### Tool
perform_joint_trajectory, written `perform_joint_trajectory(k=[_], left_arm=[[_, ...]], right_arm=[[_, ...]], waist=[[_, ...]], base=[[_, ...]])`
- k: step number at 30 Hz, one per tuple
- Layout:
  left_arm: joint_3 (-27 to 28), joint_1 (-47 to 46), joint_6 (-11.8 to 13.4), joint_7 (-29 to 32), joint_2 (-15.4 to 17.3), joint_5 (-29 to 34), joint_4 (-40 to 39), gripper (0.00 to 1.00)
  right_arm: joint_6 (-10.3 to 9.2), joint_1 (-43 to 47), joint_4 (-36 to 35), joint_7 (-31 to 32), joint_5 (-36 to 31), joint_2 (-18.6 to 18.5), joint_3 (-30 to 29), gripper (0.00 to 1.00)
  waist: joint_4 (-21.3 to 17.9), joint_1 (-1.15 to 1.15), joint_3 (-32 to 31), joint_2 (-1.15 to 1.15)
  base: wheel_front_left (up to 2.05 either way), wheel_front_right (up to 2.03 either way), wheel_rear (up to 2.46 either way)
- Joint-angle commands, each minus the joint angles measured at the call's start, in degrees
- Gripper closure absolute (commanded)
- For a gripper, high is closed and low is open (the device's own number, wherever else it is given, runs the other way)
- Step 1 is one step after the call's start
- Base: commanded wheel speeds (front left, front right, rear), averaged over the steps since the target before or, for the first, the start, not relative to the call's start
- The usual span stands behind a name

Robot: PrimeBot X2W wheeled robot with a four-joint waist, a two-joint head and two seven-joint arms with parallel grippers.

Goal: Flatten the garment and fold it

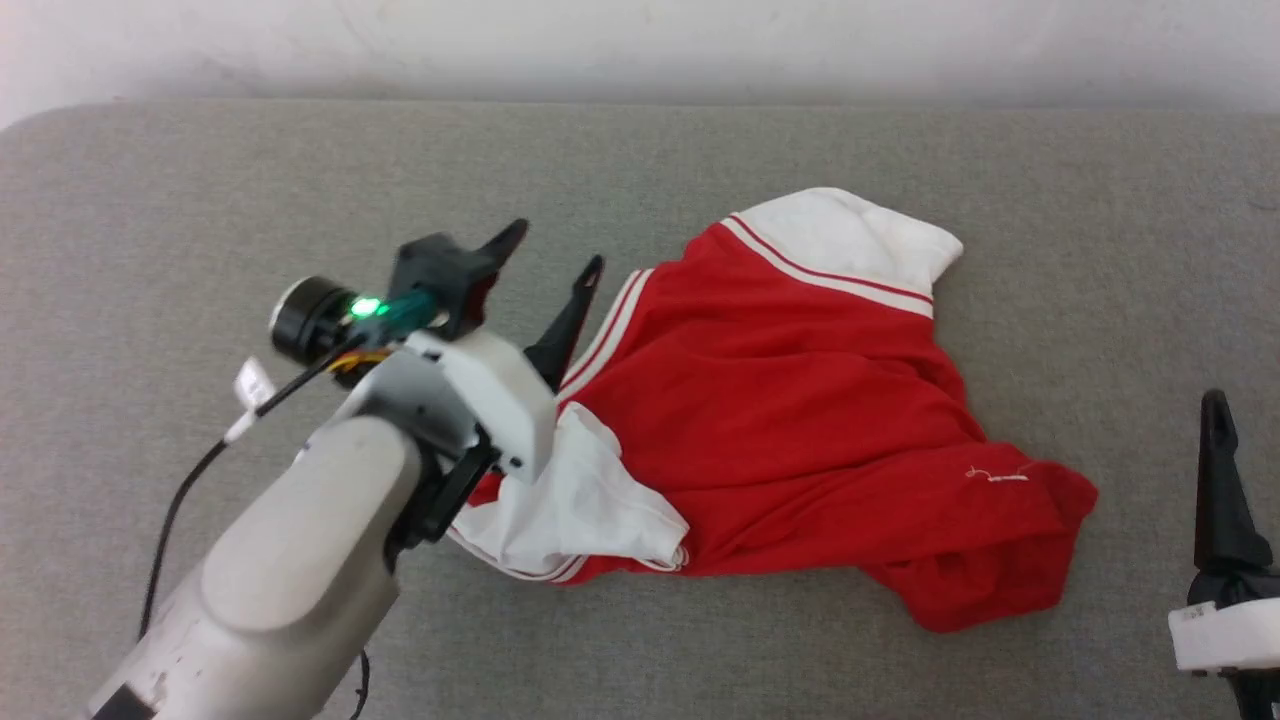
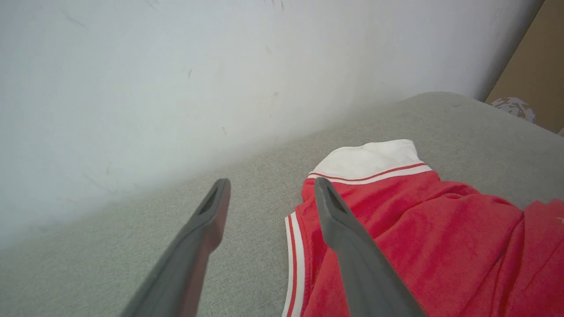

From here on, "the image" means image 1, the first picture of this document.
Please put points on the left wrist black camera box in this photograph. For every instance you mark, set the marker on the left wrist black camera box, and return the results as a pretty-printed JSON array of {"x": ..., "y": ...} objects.
[{"x": 440, "y": 265}]

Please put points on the left wrist black cylinder motor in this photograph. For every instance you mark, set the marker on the left wrist black cylinder motor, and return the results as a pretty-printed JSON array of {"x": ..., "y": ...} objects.
[{"x": 305, "y": 325}]

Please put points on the red white jersey shirt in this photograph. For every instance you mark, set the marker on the red white jersey shirt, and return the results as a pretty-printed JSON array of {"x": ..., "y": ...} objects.
[{"x": 780, "y": 400}]

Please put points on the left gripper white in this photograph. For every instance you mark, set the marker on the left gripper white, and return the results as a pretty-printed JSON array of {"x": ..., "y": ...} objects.
[{"x": 505, "y": 400}]

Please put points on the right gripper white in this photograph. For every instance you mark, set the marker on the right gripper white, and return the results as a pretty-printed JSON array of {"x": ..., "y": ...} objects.
[{"x": 1230, "y": 635}]

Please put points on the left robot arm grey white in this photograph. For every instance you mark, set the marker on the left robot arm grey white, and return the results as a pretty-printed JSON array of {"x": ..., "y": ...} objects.
[{"x": 290, "y": 560}]

